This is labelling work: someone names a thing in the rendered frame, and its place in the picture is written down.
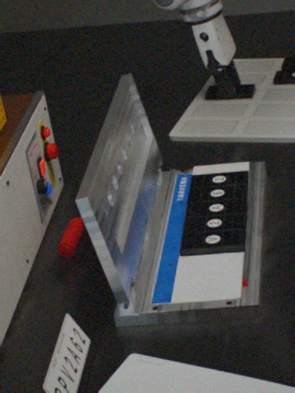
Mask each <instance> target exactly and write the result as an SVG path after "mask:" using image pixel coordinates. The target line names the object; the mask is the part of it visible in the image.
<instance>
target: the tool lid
mask: <svg viewBox="0 0 295 393"><path fill-rule="evenodd" d="M161 165H162V158H161V154H160V151H159V148H158V145H157V142H156V139H154V135H153V133H152V130H151V125H150V123H149V121H148V117H147V114H146V111H145V109H144V108H143V105H142V103H141V98H140V96H139V93H138V90H137V87H136V84H135V82H134V78H133V77H132V75H131V74H126V75H123V76H122V77H121V78H120V81H119V83H118V87H117V90H116V92H115V94H114V98H113V101H112V103H111V105H110V107H109V109H108V113H107V117H106V118H105V121H104V125H103V127H102V130H101V132H100V134H99V136H98V141H97V143H96V145H95V148H94V152H93V154H92V157H91V158H90V160H89V164H88V167H87V170H86V172H85V176H84V179H83V181H82V183H81V186H80V188H79V191H78V195H77V197H76V200H75V202H76V203H77V207H78V210H79V212H80V214H81V216H82V218H83V220H84V222H85V225H86V229H87V231H88V234H89V236H90V239H91V241H92V242H93V245H94V247H95V251H96V253H97V255H98V258H99V260H100V263H101V264H102V267H103V269H104V272H105V275H106V277H107V280H108V282H109V285H110V286H111V289H112V291H113V293H114V297H115V298H116V301H117V303H118V305H122V304H126V303H129V302H130V299H131V293H130V291H129V289H130V284H131V283H132V282H135V279H136V275H137V276H138V275H139V273H140V268H141V263H142V258H143V255H144V250H143V249H142V246H143V243H144V239H145V236H146V232H147V227H146V224H145V223H146V219H149V218H150V214H151V212H153V210H154V208H155V203H156V200H157V193H158V191H157V182H158V179H159V176H160V174H159V170H158V168H159V166H161Z"/></svg>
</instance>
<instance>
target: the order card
mask: <svg viewBox="0 0 295 393"><path fill-rule="evenodd" d="M89 344H90V339H89V338H88V337H87V336H86V334H84V332H83V331H82V330H81V329H80V328H79V326H78V325H77V323H76V322H75V321H74V320H73V318H72V317H71V316H70V315H69V314H66V315H65V319H64V322H63V325H62V327H61V332H60V335H59V337H58V342H57V345H56V347H55V352H54V354H53V357H52V360H51V364H50V368H49V370H48V372H47V375H46V377H45V382H44V385H43V388H44V390H46V392H47V393H77V391H78V386H79V383H80V379H81V374H82V371H83V367H84V365H85V359H86V356H87V353H88V348H89Z"/></svg>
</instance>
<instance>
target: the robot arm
mask: <svg viewBox="0 0 295 393"><path fill-rule="evenodd" d="M153 1H154V3H155V4H156V5H157V6H158V8H162V9H164V10H175V9H176V8H179V10H180V13H181V17H182V18H183V20H184V21H186V22H187V25H189V26H192V29H193V33H194V37H195V41H196V44H197V48H199V51H200V53H201V57H202V60H203V63H204V66H205V68H206V69H208V70H210V74H211V75H213V78H214V81H215V83H216V85H217V89H218V90H219V91H220V95H221V97H222V98H223V99H224V98H228V97H234V96H236V94H237V93H236V91H235V88H234V86H233V84H241V81H240V77H239V74H238V73H237V69H236V68H235V67H234V61H233V59H232V58H233V56H234V52H235V51H236V47H235V44H234V41H233V39H232V37H231V33H230V31H229V30H228V28H227V25H226V23H225V20H224V17H223V15H222V10H221V9H222V7H223V6H222V2H221V0H153ZM217 63H219V66H217V65H216V64H217ZM219 68H221V69H222V70H221V71H218V69H219Z"/></svg>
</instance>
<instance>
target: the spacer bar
mask: <svg viewBox="0 0 295 393"><path fill-rule="evenodd" d="M238 171H248V175H249V172H250V166H249V163H230V164H221V165H211V166H202V167H194V169H193V174H192V175H200V174H210V173H228V172H238Z"/></svg>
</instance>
